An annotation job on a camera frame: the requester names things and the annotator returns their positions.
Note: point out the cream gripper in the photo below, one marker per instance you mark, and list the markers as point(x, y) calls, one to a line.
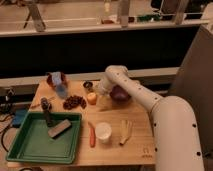
point(102, 90)

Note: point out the orange yellow apple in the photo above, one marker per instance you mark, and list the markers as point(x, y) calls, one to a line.
point(92, 98)

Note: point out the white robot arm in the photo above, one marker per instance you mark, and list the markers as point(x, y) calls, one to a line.
point(176, 135)

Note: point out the small metal cup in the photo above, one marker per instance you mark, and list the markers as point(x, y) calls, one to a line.
point(88, 86)

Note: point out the white plastic cup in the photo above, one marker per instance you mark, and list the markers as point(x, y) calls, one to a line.
point(103, 132)

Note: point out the purple bowl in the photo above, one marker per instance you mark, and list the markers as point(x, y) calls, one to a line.
point(119, 94)

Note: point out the dark red grape bunch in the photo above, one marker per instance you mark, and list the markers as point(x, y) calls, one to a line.
point(73, 102)

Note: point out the blue cloth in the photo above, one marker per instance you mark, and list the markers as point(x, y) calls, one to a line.
point(61, 91)

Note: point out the orange carrot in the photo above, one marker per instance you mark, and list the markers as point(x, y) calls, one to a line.
point(92, 135)

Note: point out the grey sponge block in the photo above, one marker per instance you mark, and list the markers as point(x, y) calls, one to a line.
point(59, 128)

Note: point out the black dish brush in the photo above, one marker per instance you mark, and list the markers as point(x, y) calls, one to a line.
point(46, 107)

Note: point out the blue box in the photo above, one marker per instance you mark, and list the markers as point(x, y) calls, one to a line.
point(18, 117)

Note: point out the green plastic tray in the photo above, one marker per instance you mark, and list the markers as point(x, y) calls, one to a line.
point(32, 144)

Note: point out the dark grey panel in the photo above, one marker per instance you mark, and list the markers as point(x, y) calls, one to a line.
point(194, 83)

